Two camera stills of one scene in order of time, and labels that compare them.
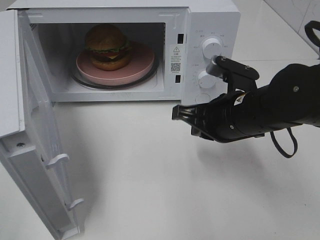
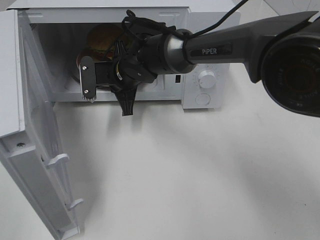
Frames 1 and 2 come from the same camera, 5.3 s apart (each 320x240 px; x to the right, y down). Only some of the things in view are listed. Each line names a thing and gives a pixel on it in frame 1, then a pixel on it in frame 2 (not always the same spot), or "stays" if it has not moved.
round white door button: (202, 98) stays
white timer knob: (206, 80) stays
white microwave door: (31, 152) stays
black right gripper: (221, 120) to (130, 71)
